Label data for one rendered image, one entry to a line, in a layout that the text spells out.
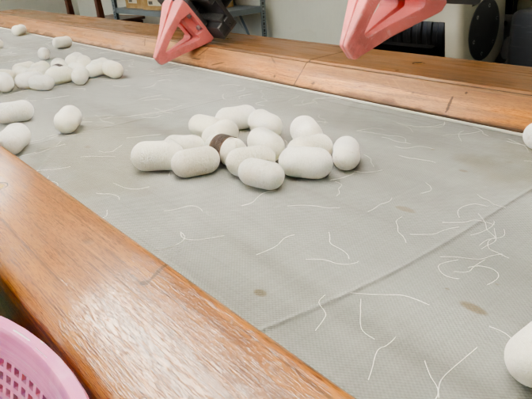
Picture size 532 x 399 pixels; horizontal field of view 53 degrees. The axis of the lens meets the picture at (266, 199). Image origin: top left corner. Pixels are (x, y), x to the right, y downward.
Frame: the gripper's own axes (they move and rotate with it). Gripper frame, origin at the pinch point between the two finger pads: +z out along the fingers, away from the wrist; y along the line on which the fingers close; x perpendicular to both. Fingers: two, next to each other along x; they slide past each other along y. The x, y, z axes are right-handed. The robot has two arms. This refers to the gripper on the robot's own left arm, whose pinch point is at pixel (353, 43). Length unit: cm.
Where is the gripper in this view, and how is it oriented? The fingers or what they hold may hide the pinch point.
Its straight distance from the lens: 37.2
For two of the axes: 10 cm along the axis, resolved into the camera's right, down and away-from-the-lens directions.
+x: 5.4, 4.7, 6.9
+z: -5.4, 8.3, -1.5
